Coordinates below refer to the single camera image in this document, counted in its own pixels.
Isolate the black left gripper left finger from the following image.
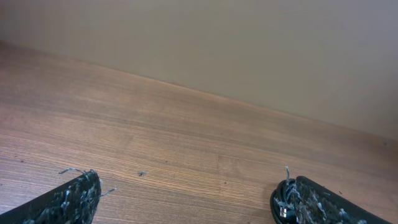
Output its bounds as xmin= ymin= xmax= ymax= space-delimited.
xmin=1 ymin=169 xmax=101 ymax=224

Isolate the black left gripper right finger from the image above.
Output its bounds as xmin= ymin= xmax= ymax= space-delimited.
xmin=269 ymin=175 xmax=393 ymax=224

